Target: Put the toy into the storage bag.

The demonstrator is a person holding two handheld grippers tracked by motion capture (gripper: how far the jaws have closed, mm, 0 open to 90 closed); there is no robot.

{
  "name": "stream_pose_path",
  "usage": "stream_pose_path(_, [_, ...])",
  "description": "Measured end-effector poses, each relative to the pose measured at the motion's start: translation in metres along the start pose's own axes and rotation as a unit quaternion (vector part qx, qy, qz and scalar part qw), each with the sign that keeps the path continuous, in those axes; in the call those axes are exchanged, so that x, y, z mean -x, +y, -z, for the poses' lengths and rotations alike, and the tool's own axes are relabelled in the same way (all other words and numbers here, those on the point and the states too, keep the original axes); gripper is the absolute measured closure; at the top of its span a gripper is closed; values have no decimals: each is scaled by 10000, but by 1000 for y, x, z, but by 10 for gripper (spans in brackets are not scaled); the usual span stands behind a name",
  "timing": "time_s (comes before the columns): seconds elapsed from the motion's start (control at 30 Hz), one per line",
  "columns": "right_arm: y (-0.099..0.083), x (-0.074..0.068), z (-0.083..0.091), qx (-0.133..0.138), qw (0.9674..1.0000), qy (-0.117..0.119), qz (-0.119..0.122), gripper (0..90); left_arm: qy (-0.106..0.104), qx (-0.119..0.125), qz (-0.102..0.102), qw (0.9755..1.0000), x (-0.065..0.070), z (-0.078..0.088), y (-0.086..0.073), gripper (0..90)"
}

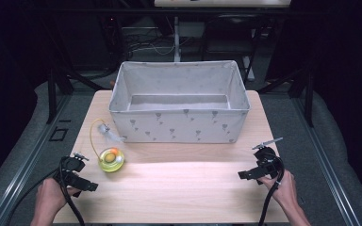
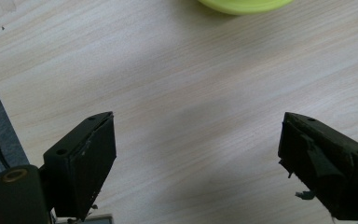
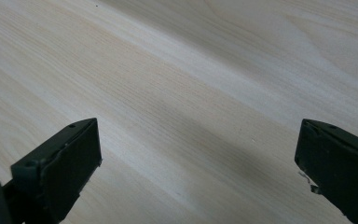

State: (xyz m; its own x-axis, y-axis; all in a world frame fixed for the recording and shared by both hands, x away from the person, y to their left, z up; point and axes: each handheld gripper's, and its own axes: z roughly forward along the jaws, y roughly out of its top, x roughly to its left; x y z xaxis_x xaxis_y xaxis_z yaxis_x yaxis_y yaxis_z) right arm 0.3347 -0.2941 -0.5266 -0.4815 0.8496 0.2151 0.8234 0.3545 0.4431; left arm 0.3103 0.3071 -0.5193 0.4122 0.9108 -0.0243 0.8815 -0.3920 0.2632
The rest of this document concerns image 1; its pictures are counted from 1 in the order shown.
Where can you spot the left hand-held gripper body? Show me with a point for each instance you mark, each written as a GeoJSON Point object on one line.
{"type": "Point", "coordinates": [71, 164]}

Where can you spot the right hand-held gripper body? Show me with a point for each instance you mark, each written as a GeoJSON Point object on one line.
{"type": "Point", "coordinates": [268, 161]}

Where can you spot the yellow ball feather cat toy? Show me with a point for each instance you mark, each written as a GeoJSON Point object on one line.
{"type": "Point", "coordinates": [111, 161]}

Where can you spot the grey printed fabric storage box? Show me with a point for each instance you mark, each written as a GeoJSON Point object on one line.
{"type": "Point", "coordinates": [176, 127]}

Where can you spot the person's right hand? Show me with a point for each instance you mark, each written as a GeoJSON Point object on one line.
{"type": "Point", "coordinates": [283, 190]}

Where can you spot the person's left hand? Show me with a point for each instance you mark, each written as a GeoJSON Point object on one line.
{"type": "Point", "coordinates": [51, 197]}

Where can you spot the black metal stand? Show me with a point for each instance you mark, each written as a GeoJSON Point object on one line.
{"type": "Point", "coordinates": [51, 97]}
{"type": "Point", "coordinates": [309, 100]}

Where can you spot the black chair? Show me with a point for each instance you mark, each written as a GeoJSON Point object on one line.
{"type": "Point", "coordinates": [229, 40]}

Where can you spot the white table leg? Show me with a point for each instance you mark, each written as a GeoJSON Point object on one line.
{"type": "Point", "coordinates": [177, 40]}

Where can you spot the metal floor rail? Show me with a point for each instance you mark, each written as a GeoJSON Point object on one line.
{"type": "Point", "coordinates": [326, 163]}
{"type": "Point", "coordinates": [28, 163]}

